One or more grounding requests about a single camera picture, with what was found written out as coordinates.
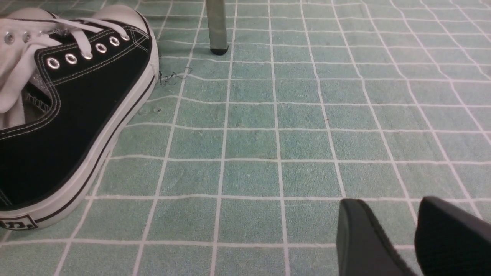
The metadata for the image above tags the metal shoe rack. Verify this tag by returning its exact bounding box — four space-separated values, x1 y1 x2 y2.
205 0 228 56

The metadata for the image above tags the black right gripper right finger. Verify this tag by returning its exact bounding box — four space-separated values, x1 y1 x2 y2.
414 196 491 276

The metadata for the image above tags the black canvas sneaker right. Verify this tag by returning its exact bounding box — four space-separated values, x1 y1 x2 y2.
0 5 159 231

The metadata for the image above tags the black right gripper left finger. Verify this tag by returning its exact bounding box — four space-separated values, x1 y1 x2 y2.
336 199 416 276

